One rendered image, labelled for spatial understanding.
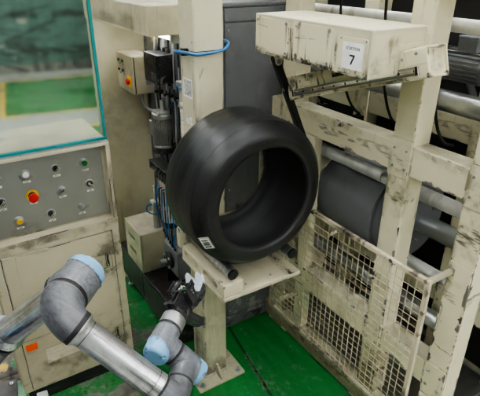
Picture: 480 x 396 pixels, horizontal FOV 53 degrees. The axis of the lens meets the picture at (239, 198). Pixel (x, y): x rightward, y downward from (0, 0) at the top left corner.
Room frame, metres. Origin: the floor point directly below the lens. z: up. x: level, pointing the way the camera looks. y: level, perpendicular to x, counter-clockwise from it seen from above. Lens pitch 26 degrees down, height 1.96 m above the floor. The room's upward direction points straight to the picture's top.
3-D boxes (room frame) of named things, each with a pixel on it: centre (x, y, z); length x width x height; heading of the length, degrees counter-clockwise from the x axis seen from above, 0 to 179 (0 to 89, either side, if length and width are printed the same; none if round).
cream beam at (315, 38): (1.77, -0.32, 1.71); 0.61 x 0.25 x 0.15; 32
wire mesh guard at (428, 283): (1.70, -0.40, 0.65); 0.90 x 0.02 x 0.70; 32
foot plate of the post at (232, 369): (1.93, 0.15, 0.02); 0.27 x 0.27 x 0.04; 32
